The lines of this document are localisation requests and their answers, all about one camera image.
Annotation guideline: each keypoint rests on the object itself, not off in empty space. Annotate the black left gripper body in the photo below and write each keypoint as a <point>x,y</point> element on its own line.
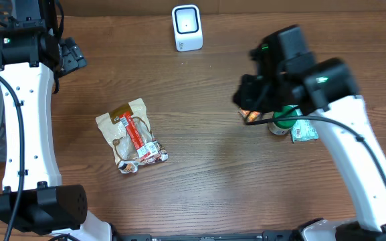
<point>73,56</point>

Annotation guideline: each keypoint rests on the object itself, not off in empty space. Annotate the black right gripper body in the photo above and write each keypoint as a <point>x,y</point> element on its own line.
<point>246,92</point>

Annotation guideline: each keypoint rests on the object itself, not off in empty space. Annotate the small orange box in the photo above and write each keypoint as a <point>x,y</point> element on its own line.
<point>249,116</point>

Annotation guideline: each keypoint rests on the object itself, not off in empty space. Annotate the green lid jar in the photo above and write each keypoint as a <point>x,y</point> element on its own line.
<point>282,127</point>

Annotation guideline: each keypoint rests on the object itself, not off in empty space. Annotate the teal tissue packet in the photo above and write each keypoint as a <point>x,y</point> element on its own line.
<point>303,131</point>

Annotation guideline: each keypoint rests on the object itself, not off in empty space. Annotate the beige red snack bag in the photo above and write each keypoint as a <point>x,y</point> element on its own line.
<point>128,131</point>

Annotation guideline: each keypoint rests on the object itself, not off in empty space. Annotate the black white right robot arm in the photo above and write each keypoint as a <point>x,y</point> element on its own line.
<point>289,78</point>

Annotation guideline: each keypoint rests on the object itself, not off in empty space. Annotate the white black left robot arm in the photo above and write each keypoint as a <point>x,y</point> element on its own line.
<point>33,57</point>

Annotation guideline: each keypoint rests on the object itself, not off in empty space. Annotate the white barcode scanner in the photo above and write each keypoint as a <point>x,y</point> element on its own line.
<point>187,28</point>

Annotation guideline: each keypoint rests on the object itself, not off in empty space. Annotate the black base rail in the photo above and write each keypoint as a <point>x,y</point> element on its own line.
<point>273,235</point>

